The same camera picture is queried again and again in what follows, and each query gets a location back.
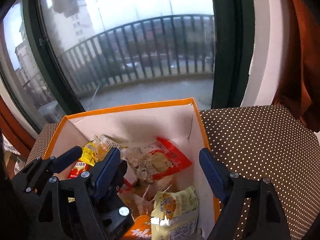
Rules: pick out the small yellow labelled snack packet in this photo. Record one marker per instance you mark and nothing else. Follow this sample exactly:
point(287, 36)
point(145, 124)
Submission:
point(175, 212)

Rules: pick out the black balcony railing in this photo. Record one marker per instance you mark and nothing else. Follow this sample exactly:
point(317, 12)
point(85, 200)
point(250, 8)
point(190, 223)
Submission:
point(162, 18)

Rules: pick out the large red snack packet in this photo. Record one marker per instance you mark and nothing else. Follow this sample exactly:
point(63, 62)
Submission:
point(170, 160)

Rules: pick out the orange snack packet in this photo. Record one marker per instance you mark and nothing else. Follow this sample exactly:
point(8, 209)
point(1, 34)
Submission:
point(141, 230)

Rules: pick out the brown dotted tablecloth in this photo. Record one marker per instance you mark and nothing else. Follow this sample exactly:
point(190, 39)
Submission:
point(262, 142)

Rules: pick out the orange cardboard box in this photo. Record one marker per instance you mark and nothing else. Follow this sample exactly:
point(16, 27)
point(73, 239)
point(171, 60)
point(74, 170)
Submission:
point(140, 127)

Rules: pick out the rust orange curtain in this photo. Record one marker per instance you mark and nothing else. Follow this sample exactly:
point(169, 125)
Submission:
point(305, 67)
point(15, 125)

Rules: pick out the grey apartment building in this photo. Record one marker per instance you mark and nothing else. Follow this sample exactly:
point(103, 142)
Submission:
point(25, 62)

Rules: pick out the dark green window frame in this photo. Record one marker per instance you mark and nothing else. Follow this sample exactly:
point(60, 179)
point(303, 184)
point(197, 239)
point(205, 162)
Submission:
point(225, 55)

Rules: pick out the red white snack packet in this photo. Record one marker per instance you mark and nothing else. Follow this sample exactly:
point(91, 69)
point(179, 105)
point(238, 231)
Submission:
point(77, 168)

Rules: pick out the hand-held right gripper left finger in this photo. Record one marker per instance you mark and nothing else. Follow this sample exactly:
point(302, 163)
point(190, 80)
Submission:
point(107, 172)

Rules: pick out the small red snack packet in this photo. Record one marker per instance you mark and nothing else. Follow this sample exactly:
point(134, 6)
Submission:
point(126, 186)

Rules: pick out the tall lamp post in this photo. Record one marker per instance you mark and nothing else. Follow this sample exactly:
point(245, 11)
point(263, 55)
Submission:
point(170, 5)

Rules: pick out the pale apartment building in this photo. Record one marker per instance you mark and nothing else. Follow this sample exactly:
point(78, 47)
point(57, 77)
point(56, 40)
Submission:
point(80, 22)

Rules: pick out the clear printed snack packet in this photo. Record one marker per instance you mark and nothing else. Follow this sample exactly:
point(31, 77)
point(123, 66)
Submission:
point(105, 147)

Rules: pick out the white printed bag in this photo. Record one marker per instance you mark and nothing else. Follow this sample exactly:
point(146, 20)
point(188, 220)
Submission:
point(8, 145)

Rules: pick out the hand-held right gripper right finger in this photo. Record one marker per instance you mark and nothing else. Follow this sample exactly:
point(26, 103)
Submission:
point(212, 177)

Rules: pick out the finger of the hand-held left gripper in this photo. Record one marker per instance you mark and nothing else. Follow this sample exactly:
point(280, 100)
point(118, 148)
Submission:
point(120, 212)
point(67, 156)

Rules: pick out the small bright yellow snack packet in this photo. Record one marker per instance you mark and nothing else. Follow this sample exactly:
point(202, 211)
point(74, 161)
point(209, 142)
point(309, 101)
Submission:
point(88, 155)

